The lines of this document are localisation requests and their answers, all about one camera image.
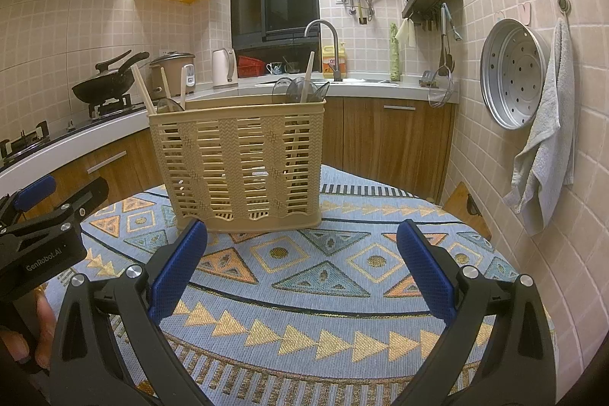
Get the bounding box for cream chopstick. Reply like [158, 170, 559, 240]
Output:
[299, 51, 315, 103]

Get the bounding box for left hand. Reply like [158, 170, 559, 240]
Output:
[1, 287, 57, 371]

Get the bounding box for chrome sink faucet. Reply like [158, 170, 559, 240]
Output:
[303, 17, 344, 83]

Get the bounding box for blue patterned round mat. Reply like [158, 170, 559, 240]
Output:
[49, 167, 525, 405]

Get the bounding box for beige plastic utensil basket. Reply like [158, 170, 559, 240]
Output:
[147, 95, 325, 233]

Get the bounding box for brown rice cooker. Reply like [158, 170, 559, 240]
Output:
[150, 51, 196, 100]

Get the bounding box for metal steamer tray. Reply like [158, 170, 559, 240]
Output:
[480, 19, 547, 130]

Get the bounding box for black gas stove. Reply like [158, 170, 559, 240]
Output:
[1, 94, 145, 171]

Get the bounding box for black round ladle spoon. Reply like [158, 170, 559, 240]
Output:
[156, 98, 184, 115]

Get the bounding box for red container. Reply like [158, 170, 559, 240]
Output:
[238, 56, 266, 78]

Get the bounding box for grey hanging towel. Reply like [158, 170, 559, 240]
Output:
[504, 19, 576, 236]

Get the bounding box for black wok pan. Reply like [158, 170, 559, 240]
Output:
[72, 51, 150, 106]

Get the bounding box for yellow detergent bottle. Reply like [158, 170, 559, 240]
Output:
[322, 42, 347, 78]

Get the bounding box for wooden base cabinets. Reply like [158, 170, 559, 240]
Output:
[25, 97, 456, 218]

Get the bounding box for pink electric kettle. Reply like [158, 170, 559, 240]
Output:
[212, 48, 238, 89]

